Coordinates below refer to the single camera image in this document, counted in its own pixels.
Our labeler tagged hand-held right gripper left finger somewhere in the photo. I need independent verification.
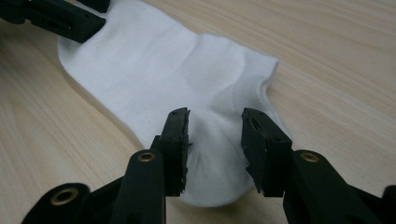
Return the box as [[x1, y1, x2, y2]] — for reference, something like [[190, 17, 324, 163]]
[[109, 106, 191, 224]]

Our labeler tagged white sock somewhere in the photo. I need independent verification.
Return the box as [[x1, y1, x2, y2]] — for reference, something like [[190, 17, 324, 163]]
[[57, 0, 292, 208]]

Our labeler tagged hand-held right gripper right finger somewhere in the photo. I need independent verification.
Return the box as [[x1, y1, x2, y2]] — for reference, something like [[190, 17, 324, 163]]
[[240, 107, 376, 224]]

